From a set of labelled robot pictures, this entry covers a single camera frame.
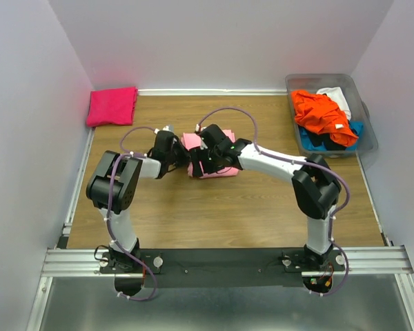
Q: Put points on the blue t-shirt in bin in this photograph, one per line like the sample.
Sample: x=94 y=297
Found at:
x=323 y=142

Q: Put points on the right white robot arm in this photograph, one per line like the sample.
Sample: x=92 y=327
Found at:
x=315 y=186

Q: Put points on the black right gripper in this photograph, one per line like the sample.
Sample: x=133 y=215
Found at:
x=197 y=162

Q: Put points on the light pink t-shirt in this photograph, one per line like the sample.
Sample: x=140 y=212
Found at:
x=190 y=141

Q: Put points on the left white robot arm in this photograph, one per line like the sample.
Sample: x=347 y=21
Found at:
x=111 y=189

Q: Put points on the clear plastic bin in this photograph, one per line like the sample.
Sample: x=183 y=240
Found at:
x=312 y=83

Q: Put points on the orange t-shirt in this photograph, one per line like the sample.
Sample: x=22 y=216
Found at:
x=320 y=115

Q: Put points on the aluminium rail frame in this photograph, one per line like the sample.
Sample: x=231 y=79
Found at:
x=74 y=295

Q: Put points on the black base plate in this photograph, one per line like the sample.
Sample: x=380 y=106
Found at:
x=221 y=268

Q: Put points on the folded magenta t-shirt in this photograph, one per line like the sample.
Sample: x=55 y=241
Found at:
x=112 y=107

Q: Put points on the white t-shirt in bin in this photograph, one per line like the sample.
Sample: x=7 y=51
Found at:
x=336 y=94

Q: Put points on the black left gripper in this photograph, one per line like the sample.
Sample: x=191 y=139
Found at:
x=176 y=152

